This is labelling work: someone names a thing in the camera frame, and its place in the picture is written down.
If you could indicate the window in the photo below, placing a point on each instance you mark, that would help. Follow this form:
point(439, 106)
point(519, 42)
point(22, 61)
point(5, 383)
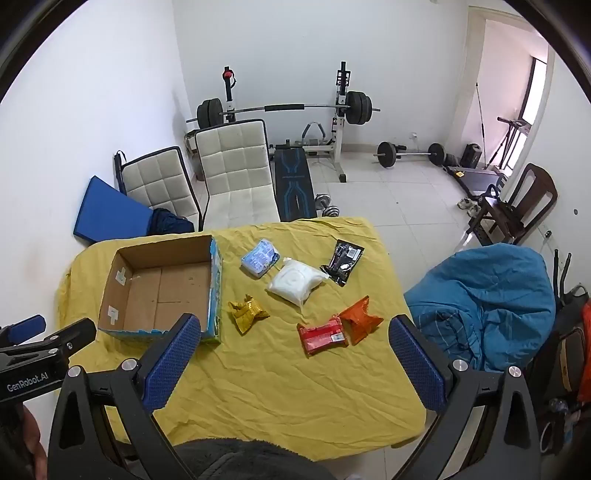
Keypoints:
point(535, 92)

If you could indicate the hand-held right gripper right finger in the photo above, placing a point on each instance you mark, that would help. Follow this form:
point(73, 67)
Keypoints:
point(415, 364)

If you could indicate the yellow tablecloth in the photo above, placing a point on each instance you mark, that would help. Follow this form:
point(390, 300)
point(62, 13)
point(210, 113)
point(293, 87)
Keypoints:
point(277, 392)

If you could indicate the white weight rack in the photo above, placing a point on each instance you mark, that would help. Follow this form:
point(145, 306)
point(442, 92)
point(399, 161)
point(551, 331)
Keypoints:
point(340, 134)

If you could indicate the white plastic bag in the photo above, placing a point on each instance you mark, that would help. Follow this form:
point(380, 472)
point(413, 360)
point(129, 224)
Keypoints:
point(295, 281)

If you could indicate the small dumbbell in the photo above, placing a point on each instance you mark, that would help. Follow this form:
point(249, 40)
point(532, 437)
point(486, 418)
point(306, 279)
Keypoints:
point(322, 200)
point(331, 211)

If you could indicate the blue snack packet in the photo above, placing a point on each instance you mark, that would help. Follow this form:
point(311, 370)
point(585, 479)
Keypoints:
point(260, 257)

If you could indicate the barbell with black plates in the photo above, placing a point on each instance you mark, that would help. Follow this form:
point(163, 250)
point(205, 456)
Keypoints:
point(355, 107)

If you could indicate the blue blanket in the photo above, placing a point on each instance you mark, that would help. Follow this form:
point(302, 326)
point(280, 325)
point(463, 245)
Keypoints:
point(498, 295)

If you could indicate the short barbell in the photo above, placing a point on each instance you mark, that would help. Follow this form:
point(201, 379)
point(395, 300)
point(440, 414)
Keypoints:
point(385, 153)

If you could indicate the thin metal bar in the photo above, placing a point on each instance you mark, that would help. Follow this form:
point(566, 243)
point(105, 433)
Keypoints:
point(480, 115)

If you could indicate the dark fleece garment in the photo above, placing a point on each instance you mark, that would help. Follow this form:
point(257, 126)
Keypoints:
point(249, 461)

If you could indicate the blue foam mat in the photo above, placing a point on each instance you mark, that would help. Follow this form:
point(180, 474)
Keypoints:
point(111, 212)

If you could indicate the cardboard box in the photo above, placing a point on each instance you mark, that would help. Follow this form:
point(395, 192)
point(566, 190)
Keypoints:
point(161, 286)

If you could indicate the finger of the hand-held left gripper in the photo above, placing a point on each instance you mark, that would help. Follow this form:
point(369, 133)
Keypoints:
point(74, 334)
point(25, 326)

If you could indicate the pair of shoes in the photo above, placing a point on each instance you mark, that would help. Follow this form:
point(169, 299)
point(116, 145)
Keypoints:
point(468, 206)

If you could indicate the large white quilted chair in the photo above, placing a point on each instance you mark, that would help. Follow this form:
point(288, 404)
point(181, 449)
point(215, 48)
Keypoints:
point(235, 166)

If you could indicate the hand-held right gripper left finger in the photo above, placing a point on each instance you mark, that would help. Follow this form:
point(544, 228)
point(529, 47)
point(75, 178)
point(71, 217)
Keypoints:
point(173, 360)

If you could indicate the black bag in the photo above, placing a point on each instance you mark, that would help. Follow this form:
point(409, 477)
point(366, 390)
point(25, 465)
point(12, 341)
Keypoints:
point(119, 159)

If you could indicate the small white quilted chair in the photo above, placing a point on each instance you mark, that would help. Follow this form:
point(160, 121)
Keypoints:
point(154, 184)

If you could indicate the black orange backpack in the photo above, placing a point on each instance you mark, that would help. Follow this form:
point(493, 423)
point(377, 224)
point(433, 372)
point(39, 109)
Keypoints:
point(568, 346)

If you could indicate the dark blue cloth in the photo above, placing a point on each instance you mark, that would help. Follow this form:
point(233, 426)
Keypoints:
point(168, 221)

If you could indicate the black speaker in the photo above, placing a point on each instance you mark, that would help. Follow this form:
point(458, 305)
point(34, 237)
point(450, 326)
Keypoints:
point(472, 155)

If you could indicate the yellow snack packet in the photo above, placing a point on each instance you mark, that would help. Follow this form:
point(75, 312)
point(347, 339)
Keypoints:
point(247, 314)

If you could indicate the black packet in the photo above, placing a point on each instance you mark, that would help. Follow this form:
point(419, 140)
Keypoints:
point(344, 258)

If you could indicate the person's left hand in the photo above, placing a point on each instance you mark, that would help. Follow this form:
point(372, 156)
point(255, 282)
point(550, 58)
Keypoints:
point(37, 443)

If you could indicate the dark wooden chair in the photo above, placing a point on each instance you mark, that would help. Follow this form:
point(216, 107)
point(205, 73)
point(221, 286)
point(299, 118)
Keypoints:
point(538, 184)

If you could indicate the orange snack packet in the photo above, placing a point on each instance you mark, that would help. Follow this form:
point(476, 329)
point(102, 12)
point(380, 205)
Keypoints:
point(362, 321)

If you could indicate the treadmill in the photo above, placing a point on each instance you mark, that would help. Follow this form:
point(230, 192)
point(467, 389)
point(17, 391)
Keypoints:
point(475, 177)

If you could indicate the red snack packet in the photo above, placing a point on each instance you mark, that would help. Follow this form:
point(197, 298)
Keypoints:
point(321, 334)

